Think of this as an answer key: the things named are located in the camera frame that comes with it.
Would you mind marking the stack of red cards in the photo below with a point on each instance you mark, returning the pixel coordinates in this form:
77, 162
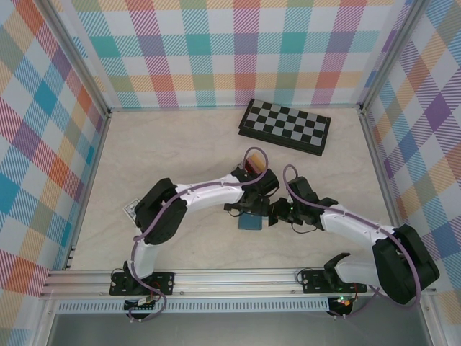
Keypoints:
251, 168

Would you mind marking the blue card holder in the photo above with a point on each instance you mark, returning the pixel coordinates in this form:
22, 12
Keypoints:
250, 223

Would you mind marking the stack of gold cards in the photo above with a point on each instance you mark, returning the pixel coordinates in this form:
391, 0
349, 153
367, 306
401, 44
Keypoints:
256, 160

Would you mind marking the clear acrylic card stand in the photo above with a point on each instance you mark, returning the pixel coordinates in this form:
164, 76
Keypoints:
240, 166

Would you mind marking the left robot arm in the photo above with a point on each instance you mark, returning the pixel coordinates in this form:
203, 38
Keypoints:
162, 212

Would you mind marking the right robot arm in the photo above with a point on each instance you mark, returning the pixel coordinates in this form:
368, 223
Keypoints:
407, 263

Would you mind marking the white playing card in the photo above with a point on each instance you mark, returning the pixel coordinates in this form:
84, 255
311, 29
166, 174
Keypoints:
130, 209

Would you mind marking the black folding chessboard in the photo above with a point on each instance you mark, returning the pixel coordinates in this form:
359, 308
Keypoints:
284, 122

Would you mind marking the small circuit board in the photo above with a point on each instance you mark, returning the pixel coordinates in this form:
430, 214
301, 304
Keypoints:
344, 302
142, 306

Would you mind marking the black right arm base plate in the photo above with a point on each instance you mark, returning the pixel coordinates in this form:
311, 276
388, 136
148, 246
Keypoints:
313, 283

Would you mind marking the long aluminium mounting rail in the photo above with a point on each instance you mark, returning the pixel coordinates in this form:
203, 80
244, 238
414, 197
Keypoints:
234, 283

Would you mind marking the aluminium table side rail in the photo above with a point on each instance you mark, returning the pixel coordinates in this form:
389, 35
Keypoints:
378, 162
90, 180

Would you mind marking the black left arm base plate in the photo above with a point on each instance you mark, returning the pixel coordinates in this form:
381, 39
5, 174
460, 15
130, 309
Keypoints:
164, 283

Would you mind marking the thin aluminium table rail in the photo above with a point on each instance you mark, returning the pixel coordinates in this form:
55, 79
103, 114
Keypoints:
180, 107

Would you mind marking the aluminium frame post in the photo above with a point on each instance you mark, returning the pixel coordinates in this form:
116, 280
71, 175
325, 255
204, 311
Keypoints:
390, 54
73, 54

